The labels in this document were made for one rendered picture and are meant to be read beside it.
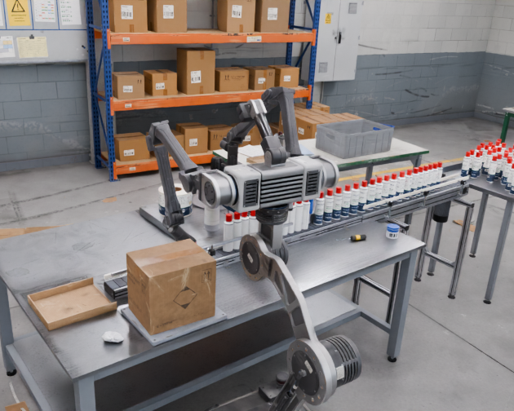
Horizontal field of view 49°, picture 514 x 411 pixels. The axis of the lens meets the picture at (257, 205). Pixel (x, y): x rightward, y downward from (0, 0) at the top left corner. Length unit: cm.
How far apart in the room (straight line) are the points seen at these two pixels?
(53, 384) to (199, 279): 117
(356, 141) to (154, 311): 308
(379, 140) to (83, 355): 357
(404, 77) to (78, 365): 837
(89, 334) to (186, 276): 46
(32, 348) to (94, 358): 121
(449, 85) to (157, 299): 905
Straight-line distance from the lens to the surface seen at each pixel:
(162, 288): 227
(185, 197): 331
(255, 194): 215
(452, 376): 381
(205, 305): 242
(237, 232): 292
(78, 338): 243
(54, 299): 270
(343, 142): 491
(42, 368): 333
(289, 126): 259
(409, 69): 997
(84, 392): 234
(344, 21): 838
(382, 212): 369
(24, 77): 696
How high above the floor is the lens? 220
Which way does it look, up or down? 22 degrees down
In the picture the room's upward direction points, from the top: 3 degrees clockwise
